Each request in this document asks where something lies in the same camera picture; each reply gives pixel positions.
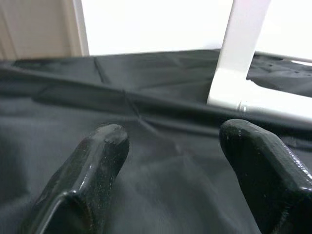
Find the white plastic children table top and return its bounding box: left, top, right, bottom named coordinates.
left=240, top=78, right=312, bottom=122

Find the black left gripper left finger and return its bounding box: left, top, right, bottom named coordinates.
left=18, top=123, right=129, bottom=234

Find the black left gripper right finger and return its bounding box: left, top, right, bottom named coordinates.
left=219, top=118, right=312, bottom=234

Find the black table cloth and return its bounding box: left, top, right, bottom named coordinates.
left=0, top=47, right=312, bottom=234

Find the white tapered plastic table leg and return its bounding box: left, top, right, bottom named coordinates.
left=206, top=0, right=272, bottom=113

